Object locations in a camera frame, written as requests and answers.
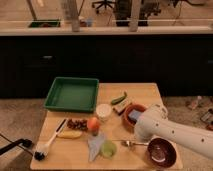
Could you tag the distant green bin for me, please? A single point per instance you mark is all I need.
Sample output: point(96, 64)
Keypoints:
point(44, 23)

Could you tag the dark brown bowl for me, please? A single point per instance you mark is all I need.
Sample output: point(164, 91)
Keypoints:
point(162, 153)

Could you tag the white paper cup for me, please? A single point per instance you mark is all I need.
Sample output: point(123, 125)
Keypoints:
point(103, 111)

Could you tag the green pea pod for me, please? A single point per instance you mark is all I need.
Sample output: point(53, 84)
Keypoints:
point(119, 99)

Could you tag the yellow banana toy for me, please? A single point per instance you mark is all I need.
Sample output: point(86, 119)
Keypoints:
point(70, 134)

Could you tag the grey cloth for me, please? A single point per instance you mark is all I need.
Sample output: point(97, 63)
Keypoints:
point(94, 145)

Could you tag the orange fruit toy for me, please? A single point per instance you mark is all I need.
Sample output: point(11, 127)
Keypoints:
point(93, 124)

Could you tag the brown chocolate bar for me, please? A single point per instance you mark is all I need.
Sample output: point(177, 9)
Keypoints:
point(119, 108)

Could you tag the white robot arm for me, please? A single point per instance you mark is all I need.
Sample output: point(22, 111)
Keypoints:
point(154, 121)

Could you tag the dark grape bunch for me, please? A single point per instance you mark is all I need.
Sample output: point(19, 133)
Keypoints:
point(77, 124)

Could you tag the blue sponge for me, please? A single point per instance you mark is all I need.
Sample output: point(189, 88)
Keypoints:
point(134, 115)

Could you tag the black office chair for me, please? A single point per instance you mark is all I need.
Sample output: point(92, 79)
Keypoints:
point(105, 3)

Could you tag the black cable stand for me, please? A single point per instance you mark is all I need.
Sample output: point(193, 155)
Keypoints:
point(24, 144)

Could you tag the terracotta clay bowl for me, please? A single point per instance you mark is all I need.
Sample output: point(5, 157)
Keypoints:
point(126, 121)

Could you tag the silver metal fork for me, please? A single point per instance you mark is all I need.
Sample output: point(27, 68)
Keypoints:
point(128, 143)

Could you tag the light green cup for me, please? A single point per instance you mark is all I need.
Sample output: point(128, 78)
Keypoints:
point(108, 149)

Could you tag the green plastic tray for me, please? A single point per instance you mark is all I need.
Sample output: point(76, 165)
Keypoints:
point(72, 94)

